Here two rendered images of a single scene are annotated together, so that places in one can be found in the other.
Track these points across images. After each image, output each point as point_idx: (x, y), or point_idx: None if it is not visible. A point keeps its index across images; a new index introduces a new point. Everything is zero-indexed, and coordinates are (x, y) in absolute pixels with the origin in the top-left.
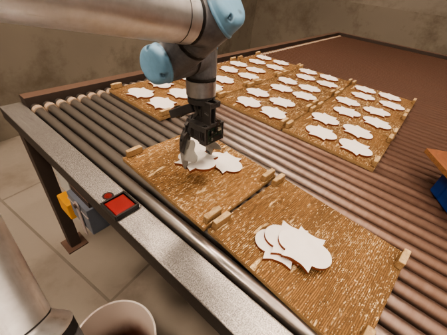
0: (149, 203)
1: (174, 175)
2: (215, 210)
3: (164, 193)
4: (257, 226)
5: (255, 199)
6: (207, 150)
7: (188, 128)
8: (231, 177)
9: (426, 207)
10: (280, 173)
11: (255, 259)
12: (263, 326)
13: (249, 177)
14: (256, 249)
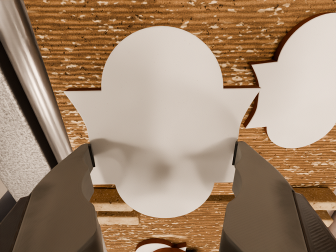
0: (10, 61)
1: (121, 22)
2: (117, 209)
3: (50, 79)
4: (167, 232)
5: (221, 206)
6: (236, 153)
7: None
8: (250, 145)
9: None
10: (326, 220)
11: (121, 251)
12: None
13: (282, 167)
14: (133, 246)
